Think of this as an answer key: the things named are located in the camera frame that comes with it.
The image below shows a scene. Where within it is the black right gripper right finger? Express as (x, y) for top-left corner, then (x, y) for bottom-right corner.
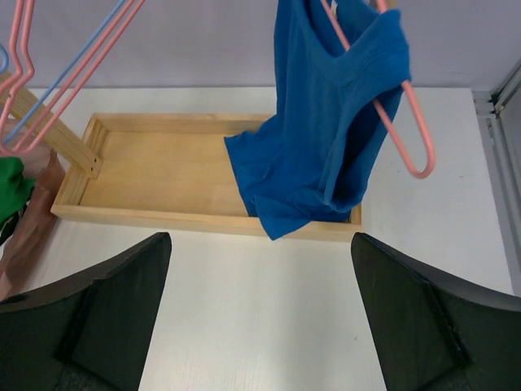
(351, 233), (520, 390)

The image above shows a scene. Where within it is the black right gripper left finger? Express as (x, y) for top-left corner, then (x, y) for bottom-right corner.
(1, 232), (172, 390)

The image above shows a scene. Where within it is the green tank top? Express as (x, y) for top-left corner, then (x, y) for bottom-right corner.
(0, 157), (35, 231)

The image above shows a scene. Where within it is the pink hanger of mauve top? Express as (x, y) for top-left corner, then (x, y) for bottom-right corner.
(0, 0), (146, 154)

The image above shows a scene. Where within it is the light blue wire hanger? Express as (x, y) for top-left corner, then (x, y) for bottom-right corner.
(1, 1), (143, 155)

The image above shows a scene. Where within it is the black white striped tank top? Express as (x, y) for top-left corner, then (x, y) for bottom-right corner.
(0, 209), (24, 245)

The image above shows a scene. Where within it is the blue tank top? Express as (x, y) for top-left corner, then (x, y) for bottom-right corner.
(225, 1), (410, 239)

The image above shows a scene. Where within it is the pink hanger of blue top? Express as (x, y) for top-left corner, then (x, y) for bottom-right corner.
(319, 0), (436, 180)

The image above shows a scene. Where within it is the pink translucent plastic basin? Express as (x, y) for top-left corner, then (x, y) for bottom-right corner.
(1, 150), (65, 300)

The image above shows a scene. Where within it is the wooden clothes rack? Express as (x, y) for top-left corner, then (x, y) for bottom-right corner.
(0, 0), (398, 241)

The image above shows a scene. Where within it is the aluminium frame post right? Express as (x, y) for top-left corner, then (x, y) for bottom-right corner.
(473, 64), (520, 296)

